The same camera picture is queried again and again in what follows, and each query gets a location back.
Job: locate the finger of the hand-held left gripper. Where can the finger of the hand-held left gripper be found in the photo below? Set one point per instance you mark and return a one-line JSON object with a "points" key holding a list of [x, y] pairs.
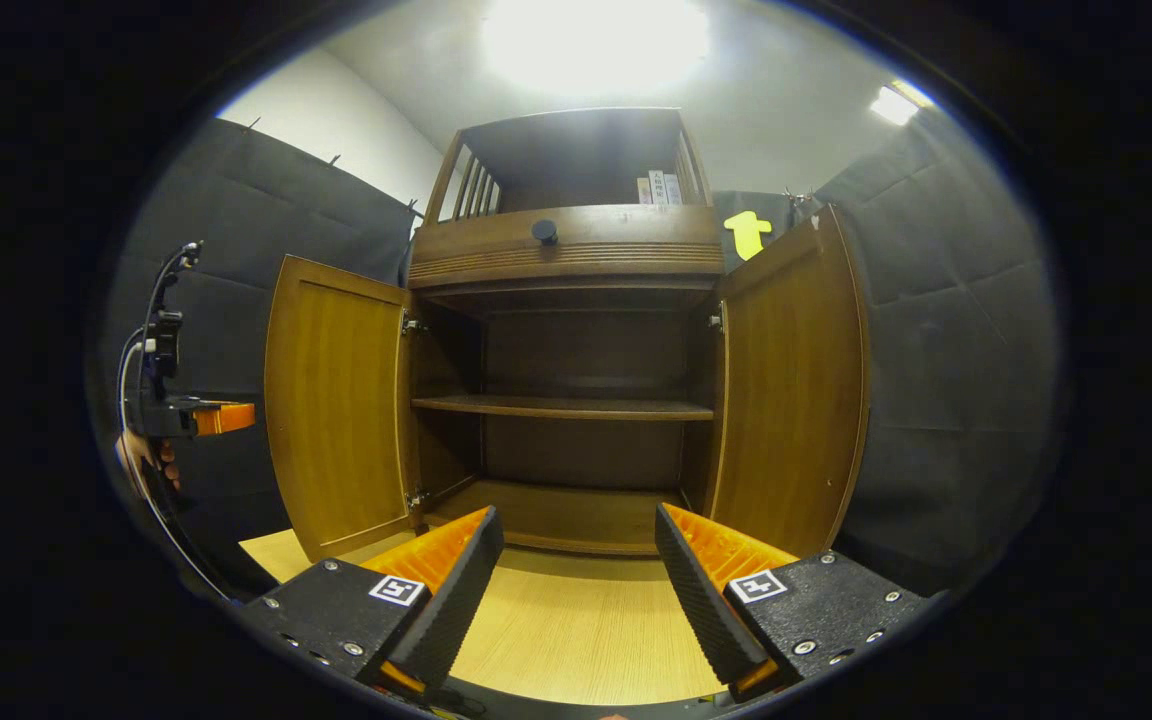
{"points": [[226, 418]]}

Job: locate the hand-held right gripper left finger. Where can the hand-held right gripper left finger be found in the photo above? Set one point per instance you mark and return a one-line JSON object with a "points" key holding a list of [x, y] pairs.
{"points": [[456, 600]]}

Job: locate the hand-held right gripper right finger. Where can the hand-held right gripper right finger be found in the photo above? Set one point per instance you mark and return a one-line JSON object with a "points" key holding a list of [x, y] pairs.
{"points": [[701, 600]]}

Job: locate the wooden shoe cabinet door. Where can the wooden shoe cabinet door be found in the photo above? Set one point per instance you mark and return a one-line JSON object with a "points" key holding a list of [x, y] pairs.
{"points": [[336, 400], [796, 390]]}

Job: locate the wooden double-door shoe cabinet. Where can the wooden double-door shoe cabinet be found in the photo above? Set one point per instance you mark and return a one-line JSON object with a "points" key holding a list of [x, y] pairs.
{"points": [[576, 340]]}

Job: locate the metal door hinge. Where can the metal door hinge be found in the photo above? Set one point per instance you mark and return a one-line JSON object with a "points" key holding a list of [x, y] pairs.
{"points": [[418, 498], [715, 322], [413, 325]]}

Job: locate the wooden inner cabinet shelf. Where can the wooden inner cabinet shelf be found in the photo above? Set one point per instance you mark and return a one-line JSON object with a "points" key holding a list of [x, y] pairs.
{"points": [[566, 407]]}

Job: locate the wooden cabinet drawer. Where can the wooden cabinet drawer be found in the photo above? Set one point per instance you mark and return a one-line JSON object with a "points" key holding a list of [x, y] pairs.
{"points": [[626, 245]]}

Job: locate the black backdrop cloth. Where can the black backdrop cloth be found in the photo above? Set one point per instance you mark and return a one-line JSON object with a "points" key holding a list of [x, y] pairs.
{"points": [[936, 350]]}

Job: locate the black round drawer knob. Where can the black round drawer knob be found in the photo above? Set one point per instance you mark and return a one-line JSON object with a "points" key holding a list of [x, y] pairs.
{"points": [[545, 232]]}

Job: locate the large ceiling light panel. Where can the large ceiling light panel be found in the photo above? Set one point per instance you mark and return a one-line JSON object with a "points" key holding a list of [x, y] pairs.
{"points": [[596, 40]]}

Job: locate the small ceiling light panel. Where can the small ceiling light panel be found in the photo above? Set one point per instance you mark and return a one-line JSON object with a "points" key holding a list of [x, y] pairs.
{"points": [[898, 102]]}

